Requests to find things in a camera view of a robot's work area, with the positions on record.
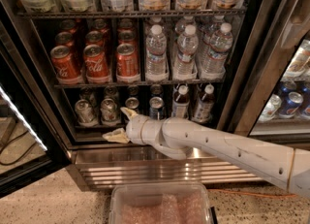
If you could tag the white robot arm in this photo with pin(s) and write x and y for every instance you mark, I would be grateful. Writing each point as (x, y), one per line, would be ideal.
(285, 167)

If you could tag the water bottle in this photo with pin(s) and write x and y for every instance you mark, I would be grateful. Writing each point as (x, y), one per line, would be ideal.
(156, 51)
(219, 44)
(187, 45)

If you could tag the front right Pepsi can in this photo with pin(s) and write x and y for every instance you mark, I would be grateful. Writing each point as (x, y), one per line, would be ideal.
(156, 108)

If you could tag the pink bubble wrap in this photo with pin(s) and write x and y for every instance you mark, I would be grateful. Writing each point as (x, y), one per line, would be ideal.
(171, 210)

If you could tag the brown tea bottle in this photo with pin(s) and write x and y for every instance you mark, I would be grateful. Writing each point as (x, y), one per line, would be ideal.
(180, 102)
(204, 104)

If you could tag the front right water bottle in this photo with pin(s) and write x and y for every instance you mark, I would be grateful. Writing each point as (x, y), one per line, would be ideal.
(219, 44)

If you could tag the front middle Coca-Cola can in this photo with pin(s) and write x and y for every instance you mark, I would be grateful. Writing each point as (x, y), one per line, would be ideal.
(95, 61)

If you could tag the stainless steel glass-door fridge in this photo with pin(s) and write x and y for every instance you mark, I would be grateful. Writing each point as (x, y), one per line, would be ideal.
(267, 35)

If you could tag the silver 7up can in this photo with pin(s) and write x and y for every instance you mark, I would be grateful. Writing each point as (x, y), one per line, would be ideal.
(109, 110)
(84, 111)

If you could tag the front middle water bottle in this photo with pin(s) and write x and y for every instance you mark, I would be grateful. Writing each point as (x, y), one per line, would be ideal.
(187, 45)

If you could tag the front right orange soda can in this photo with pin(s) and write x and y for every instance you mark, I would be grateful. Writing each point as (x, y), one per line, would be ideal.
(127, 60)

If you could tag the clear plastic bin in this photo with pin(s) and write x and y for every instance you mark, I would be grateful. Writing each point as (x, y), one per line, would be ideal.
(150, 194)

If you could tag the front left Pepsi can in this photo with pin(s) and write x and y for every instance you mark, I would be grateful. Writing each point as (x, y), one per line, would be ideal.
(133, 104)

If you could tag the right brown tea bottle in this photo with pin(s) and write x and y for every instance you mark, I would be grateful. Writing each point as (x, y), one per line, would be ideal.
(204, 104)

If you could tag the open black fridge door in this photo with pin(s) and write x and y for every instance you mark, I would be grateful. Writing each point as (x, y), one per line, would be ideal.
(31, 150)

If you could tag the coca-cola can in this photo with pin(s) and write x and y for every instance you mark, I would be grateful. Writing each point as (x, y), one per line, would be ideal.
(64, 62)
(95, 61)

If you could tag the white can behind right door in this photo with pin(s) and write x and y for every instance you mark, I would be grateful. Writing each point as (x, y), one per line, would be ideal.
(270, 109)

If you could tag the front left Coca-Cola can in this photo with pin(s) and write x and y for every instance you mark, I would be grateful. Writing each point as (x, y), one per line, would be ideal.
(64, 62)

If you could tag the left brown tea bottle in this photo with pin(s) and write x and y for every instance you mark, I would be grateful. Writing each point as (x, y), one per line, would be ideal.
(180, 102)

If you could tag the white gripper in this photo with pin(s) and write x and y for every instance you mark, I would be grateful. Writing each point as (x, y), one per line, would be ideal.
(134, 129)

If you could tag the front left water bottle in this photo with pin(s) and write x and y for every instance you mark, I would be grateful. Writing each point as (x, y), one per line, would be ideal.
(156, 51)

